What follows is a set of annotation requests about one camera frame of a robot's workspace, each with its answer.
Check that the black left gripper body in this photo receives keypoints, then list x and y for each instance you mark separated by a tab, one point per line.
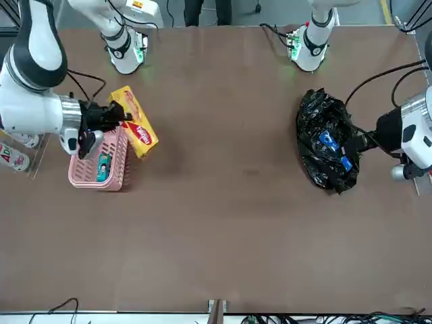
389	131

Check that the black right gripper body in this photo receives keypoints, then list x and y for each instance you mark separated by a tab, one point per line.
96	118

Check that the yellow biscuit box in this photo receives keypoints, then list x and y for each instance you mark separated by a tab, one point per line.
143	135

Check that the blue Oreo cookie box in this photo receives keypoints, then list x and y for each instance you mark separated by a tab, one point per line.
329	140

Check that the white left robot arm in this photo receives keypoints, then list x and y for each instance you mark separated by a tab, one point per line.
315	40

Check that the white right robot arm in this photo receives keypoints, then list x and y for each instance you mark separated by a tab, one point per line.
30	111

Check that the pink plastic basket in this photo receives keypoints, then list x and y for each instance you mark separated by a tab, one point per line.
84	168

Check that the black plastic bag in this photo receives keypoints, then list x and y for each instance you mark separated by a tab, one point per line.
314	111

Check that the teal snack packet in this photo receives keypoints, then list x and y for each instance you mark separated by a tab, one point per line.
104	167

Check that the clear acrylic bottle rack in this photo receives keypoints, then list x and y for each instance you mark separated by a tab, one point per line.
37	158

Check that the pink capped white bottle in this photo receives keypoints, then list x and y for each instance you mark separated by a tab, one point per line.
25	140
13	158

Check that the white control box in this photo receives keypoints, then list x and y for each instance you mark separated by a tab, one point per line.
145	10

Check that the person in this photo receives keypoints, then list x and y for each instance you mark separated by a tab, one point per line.
206	11

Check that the aluminium frame post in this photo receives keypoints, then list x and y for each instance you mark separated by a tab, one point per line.
217	312

